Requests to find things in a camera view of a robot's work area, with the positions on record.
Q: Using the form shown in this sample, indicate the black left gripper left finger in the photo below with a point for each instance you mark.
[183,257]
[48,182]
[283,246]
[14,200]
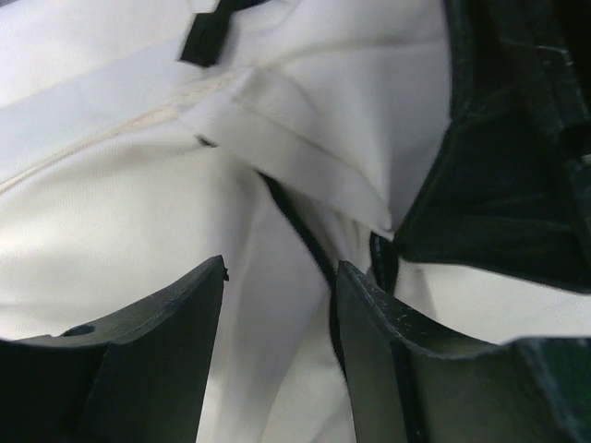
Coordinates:
[137,375]

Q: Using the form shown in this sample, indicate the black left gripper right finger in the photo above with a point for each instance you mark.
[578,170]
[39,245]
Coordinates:
[411,379]

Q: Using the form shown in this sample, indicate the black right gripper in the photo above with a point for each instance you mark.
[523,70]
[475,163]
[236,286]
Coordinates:
[521,79]

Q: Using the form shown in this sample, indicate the beige canvas backpack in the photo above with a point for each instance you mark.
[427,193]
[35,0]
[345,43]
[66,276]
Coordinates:
[141,138]

